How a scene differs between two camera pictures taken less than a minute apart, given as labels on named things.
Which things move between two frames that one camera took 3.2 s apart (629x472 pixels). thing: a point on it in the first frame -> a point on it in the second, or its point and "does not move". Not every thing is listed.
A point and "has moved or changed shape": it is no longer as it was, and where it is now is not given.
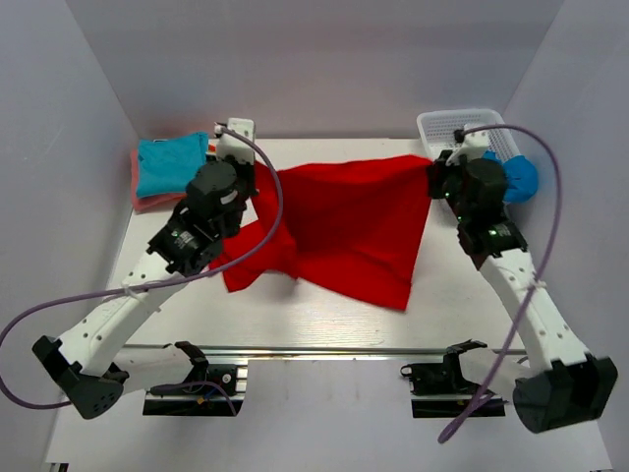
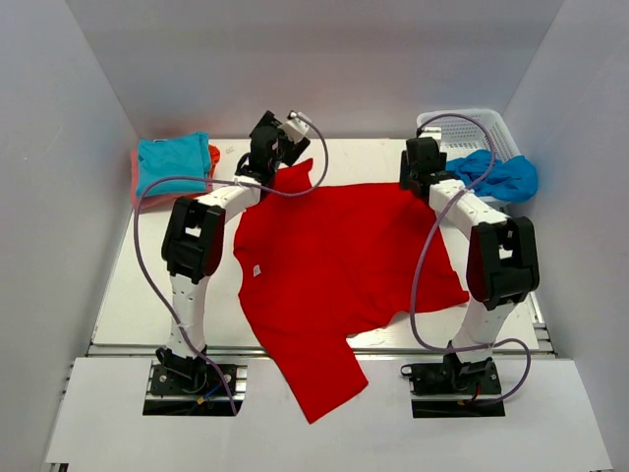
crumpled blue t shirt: x=522 y=176 does not move
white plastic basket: x=437 y=129 does not move
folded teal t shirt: x=166 y=165 does not move
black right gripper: x=439 y=171 -> x=405 y=170
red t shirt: x=356 y=225 has moved or changed shape
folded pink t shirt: x=144 y=204 does not move
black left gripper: x=249 y=170 -> x=293 y=150
